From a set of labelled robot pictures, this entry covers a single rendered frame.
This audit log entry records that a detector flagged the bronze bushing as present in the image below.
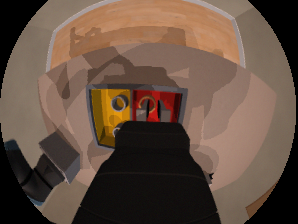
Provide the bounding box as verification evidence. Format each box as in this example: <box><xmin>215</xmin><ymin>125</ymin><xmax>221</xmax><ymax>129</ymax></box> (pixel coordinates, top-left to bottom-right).
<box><xmin>139</xmin><ymin>95</ymin><xmax>156</xmax><ymax>113</ymax></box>

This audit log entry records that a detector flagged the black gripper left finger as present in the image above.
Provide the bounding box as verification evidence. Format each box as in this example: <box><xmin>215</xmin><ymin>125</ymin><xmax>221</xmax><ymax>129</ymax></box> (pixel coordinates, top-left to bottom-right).
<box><xmin>136</xmin><ymin>99</ymin><xmax>150</xmax><ymax>121</ymax></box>

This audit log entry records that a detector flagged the grey metal ring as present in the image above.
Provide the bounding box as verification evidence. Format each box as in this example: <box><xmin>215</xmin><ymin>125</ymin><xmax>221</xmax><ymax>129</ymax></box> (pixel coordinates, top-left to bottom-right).
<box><xmin>110</xmin><ymin>94</ymin><xmax>129</xmax><ymax>112</ymax></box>
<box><xmin>112</xmin><ymin>123</ymin><xmax>124</xmax><ymax>137</ymax></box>

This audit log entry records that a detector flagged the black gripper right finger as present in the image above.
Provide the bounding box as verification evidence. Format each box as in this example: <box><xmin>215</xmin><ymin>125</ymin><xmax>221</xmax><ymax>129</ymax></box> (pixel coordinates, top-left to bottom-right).
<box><xmin>157</xmin><ymin>100</ymin><xmax>171</xmax><ymax>122</ymax></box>

